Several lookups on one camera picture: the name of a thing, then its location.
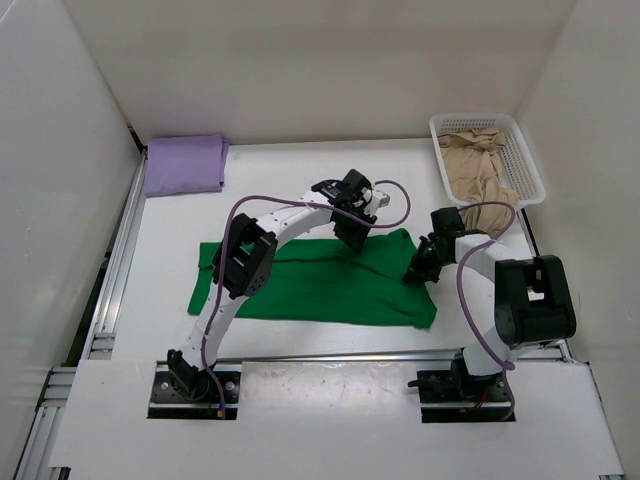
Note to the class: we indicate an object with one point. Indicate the beige t shirt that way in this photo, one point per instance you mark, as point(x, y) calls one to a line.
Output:
point(473, 165)

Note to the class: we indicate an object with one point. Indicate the green t shirt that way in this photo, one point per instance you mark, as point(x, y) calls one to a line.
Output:
point(323, 280)

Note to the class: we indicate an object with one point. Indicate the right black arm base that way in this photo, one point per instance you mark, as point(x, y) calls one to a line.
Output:
point(454, 396)

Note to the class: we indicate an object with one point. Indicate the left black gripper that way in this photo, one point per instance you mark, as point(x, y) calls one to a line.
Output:
point(354, 240)

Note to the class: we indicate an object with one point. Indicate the purple t shirt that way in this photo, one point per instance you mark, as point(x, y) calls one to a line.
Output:
point(185, 165)

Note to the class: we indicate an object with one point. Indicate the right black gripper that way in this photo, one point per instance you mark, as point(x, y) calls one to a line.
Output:
point(417, 271)

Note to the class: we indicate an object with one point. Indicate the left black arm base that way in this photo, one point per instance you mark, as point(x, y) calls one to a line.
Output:
point(170, 399)

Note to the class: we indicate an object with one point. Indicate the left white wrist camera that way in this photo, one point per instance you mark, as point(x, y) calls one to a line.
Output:
point(378, 200)

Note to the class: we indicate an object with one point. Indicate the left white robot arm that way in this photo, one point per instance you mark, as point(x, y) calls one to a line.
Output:
point(256, 229)

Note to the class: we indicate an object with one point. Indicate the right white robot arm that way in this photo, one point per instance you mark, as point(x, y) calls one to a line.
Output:
point(532, 300)

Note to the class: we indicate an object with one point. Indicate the white plastic basket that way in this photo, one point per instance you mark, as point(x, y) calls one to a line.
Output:
point(520, 172)

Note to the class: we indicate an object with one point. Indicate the aluminium frame rail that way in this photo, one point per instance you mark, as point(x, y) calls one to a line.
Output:
point(97, 344)

